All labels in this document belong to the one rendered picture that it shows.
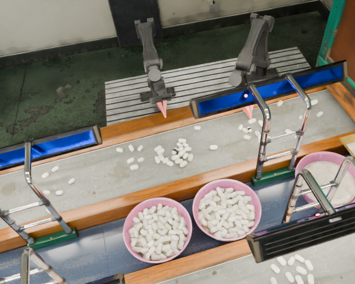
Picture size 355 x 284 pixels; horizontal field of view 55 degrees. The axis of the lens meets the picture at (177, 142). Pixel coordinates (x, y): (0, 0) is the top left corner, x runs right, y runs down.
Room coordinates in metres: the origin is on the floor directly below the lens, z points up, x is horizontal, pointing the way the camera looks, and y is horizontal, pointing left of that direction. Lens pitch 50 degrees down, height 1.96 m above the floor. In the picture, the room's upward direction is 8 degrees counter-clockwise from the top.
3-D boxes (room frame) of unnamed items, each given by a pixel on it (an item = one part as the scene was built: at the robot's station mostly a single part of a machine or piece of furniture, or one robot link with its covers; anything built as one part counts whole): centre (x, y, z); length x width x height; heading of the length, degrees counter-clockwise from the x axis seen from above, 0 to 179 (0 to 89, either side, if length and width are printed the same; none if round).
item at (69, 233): (0.72, 0.57, 0.90); 0.20 x 0.19 x 0.45; 99
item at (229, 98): (0.95, -0.38, 1.08); 0.62 x 0.08 x 0.07; 99
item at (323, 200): (0.47, -0.45, 0.90); 0.20 x 0.19 x 0.45; 99
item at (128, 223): (0.59, 0.12, 0.72); 0.27 x 0.27 x 0.10
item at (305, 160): (0.70, -0.59, 0.72); 0.27 x 0.27 x 0.10
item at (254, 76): (1.48, -0.53, 0.71); 0.20 x 0.07 x 0.08; 93
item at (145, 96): (1.44, 0.07, 0.71); 0.20 x 0.07 x 0.08; 93
